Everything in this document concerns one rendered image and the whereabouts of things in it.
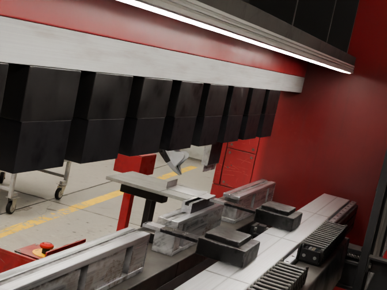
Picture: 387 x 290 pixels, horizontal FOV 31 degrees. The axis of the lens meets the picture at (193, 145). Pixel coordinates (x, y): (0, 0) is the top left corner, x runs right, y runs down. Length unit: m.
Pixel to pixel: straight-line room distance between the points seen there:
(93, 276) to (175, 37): 0.53
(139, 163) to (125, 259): 2.26
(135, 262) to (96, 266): 0.19
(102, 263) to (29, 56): 0.58
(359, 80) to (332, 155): 0.31
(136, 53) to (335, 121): 1.57
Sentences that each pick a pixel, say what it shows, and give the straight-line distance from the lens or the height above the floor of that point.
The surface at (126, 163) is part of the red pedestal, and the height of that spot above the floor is 0.74.
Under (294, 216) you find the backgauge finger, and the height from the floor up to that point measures 1.02.
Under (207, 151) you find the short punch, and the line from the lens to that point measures 1.99.
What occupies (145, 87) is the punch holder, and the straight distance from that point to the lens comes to 1.41.
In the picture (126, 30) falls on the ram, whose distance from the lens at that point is 1.29.
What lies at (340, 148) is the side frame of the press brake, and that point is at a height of 1.16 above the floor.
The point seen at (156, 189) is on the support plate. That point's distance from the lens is 2.03.
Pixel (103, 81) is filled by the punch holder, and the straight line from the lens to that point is 1.25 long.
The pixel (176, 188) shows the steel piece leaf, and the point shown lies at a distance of 2.09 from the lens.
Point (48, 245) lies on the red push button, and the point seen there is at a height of 0.81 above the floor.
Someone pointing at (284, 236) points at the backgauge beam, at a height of 0.98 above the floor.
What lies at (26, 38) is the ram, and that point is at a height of 1.38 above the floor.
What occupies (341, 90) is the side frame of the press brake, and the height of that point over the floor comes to 1.38.
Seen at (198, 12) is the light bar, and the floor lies 1.46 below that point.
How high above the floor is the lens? 1.40
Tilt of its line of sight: 7 degrees down
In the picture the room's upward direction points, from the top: 12 degrees clockwise
